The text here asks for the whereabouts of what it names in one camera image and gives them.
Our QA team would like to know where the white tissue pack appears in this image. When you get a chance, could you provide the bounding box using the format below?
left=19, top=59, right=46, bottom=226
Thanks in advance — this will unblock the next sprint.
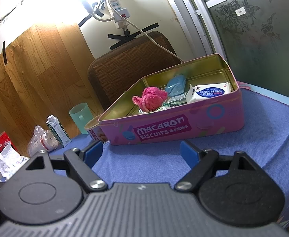
left=185, top=82, right=232, bottom=104

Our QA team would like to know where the blue transparent plastic pouch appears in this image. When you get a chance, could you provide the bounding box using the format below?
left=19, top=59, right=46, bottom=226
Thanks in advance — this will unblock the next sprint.
left=165, top=75, right=186, bottom=97

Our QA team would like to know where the pink fluffy knitted sponge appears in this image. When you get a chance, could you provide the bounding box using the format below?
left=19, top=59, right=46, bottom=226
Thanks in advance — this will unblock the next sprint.
left=132, top=87, right=168, bottom=112

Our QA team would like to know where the green printed flat pack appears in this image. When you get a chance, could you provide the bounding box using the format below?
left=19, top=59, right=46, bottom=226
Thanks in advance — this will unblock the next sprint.
left=160, top=92, right=187, bottom=110

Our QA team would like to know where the crumpled clear plastic bag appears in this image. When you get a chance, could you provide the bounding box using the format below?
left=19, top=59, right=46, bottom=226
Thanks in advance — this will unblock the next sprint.
left=27, top=125, right=58, bottom=157

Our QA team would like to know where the white green drink carton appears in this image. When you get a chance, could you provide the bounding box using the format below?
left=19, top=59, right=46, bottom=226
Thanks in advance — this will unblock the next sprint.
left=46, top=115, right=72, bottom=147

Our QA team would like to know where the blue table cloth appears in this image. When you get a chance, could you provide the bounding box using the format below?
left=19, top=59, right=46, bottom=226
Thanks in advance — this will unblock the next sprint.
left=48, top=81, right=289, bottom=230

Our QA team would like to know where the red box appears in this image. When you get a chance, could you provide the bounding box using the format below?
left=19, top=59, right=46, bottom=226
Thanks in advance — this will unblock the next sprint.
left=0, top=131, right=18, bottom=152

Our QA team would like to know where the round tin can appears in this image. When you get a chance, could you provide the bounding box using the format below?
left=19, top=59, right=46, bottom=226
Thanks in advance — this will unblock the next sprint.
left=84, top=115, right=108, bottom=142

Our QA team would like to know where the green plastic cup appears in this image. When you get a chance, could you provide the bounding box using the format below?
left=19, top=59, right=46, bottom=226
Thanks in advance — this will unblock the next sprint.
left=69, top=103, right=94, bottom=134

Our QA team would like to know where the pink macaron biscuit tin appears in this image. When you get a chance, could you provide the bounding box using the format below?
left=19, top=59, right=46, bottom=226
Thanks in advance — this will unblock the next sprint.
left=98, top=54, right=245, bottom=145

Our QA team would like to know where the brown woven chair back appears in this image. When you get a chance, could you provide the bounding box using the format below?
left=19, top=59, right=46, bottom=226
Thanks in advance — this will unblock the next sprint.
left=87, top=31, right=181, bottom=110

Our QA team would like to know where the white power strip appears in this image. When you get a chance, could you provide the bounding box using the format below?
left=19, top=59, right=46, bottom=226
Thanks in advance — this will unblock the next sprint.
left=106, top=0, right=130, bottom=30

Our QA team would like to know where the white power cable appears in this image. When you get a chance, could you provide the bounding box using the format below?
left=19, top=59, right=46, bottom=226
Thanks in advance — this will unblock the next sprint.
left=82, top=0, right=186, bottom=62

